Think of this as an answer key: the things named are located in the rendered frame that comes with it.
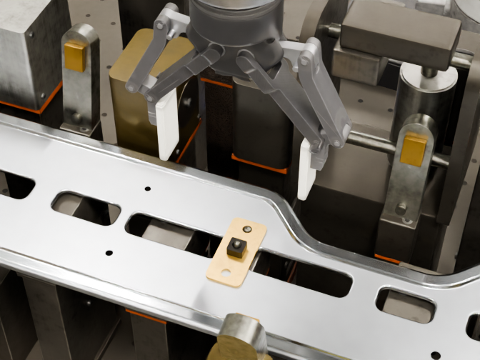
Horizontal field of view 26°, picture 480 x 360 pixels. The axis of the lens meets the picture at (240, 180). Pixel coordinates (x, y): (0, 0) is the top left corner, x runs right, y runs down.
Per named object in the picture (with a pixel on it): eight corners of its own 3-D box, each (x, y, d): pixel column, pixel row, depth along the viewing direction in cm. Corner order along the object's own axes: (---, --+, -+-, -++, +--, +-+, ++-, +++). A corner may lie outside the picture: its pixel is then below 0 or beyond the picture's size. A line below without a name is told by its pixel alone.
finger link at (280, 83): (248, 31, 86) (260, 25, 86) (326, 126, 91) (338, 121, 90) (231, 60, 84) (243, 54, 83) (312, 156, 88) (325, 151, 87)
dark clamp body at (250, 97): (229, 294, 139) (227, 81, 111) (260, 231, 147) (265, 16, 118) (281, 311, 138) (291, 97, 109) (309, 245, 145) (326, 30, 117)
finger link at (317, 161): (318, 116, 89) (351, 124, 88) (314, 156, 92) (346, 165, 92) (312, 127, 88) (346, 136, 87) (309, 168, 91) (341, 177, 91)
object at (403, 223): (356, 368, 131) (378, 218, 110) (363, 348, 133) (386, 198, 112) (386, 377, 130) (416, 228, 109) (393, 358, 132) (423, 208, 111)
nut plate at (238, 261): (233, 217, 109) (233, 210, 108) (268, 227, 108) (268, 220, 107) (203, 278, 103) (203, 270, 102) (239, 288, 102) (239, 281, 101)
